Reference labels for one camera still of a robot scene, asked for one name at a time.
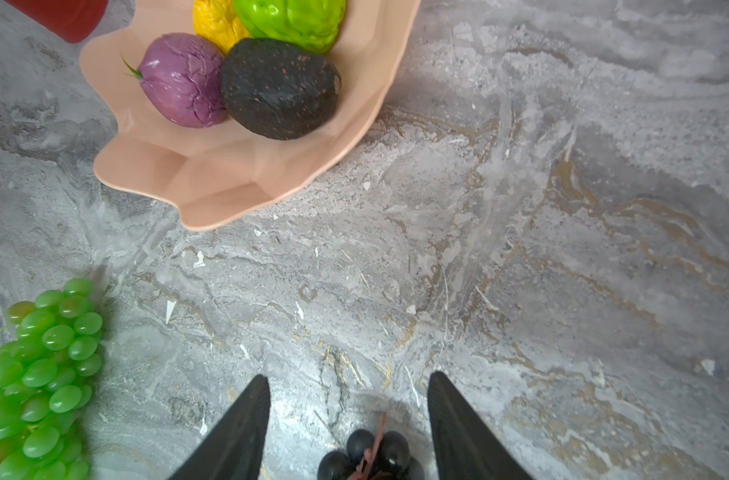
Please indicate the black grape bunch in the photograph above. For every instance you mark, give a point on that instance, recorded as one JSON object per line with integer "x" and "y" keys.
{"x": 372, "y": 455}

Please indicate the red pen cup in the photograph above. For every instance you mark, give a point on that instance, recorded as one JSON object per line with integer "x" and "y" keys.
{"x": 71, "y": 20}

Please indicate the yellow fake lemon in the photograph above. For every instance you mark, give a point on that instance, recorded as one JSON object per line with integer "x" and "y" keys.
{"x": 217, "y": 22}

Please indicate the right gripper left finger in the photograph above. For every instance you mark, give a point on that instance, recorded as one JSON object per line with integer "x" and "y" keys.
{"x": 234, "y": 448}

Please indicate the purple fake fruit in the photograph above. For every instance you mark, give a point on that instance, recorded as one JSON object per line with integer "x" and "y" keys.
{"x": 180, "y": 75}

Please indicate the green bumpy fake fruit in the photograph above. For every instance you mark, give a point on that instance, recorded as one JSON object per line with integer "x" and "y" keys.
{"x": 312, "y": 25}

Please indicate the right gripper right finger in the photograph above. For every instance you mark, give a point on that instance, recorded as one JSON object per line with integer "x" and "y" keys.
{"x": 464, "y": 446}

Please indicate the green grape bunch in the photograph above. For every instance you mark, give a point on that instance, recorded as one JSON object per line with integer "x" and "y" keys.
{"x": 46, "y": 381}

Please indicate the dark fake avocado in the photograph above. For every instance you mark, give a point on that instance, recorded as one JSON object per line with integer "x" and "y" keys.
{"x": 278, "y": 90}

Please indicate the pink scalloped fruit bowl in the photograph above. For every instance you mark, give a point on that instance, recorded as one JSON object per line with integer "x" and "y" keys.
{"x": 216, "y": 175}

